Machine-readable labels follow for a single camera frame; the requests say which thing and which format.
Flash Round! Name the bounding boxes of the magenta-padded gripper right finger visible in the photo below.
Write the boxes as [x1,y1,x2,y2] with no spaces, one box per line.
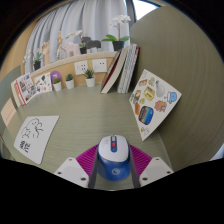
[128,144,175,188]

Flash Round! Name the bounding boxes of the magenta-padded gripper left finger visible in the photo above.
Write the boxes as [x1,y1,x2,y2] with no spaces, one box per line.
[53,146,100,190]

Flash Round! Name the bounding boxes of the blue and white computer mouse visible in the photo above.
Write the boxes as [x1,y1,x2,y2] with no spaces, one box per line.
[96,134,131,182]

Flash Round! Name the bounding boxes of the white cartoon-print mouse pad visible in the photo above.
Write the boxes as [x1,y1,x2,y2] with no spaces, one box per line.
[13,115,60,166]

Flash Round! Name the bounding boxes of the white sticker sheet card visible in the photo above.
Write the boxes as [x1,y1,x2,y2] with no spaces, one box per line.
[128,68,183,142]

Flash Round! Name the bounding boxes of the small plant in white pot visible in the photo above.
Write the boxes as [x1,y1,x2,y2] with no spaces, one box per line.
[52,77,63,92]
[83,68,96,88]
[64,73,75,90]

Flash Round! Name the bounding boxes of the beige card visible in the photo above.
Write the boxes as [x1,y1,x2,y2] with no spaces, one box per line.
[0,97,17,128]

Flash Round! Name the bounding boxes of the white illustrated card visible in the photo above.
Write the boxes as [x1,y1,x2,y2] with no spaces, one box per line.
[33,72,54,95]

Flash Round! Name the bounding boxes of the brown leaning book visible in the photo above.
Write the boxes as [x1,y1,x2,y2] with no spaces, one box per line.
[13,79,24,107]

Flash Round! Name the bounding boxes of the white leaning book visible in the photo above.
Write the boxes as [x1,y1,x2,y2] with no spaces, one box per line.
[9,81,19,108]

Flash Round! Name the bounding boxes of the purple round sign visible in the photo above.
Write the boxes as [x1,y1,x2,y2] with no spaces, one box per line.
[49,70,63,86]

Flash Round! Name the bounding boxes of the white leaning books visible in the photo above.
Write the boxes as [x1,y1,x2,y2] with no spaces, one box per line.
[117,43,140,95]

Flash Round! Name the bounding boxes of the black cover book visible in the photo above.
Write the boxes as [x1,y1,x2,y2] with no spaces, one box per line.
[100,46,129,95]

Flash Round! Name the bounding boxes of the white orchid in black pot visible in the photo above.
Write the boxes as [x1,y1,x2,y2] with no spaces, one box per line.
[65,29,89,55]
[101,14,132,52]
[22,49,44,72]

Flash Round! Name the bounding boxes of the pink wooden horse figure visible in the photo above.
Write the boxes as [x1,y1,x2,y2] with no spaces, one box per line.
[65,41,82,58]

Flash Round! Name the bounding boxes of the wooden hand model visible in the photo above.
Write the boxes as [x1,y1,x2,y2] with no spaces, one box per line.
[40,40,51,66]

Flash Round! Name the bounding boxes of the wooden artist mannequin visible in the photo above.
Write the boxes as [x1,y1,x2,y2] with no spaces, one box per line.
[55,30,67,60]

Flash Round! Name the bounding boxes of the black wooden horse figure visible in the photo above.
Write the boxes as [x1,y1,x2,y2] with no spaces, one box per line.
[80,35,102,54]

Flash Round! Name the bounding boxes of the grey curtain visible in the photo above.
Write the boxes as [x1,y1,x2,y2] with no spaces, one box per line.
[24,0,134,74]

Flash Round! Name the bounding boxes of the dark-framed window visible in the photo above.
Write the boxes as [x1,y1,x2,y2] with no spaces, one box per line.
[131,0,161,21]

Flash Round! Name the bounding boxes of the white wall socket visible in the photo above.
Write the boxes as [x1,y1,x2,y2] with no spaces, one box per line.
[73,60,89,76]
[91,58,108,74]

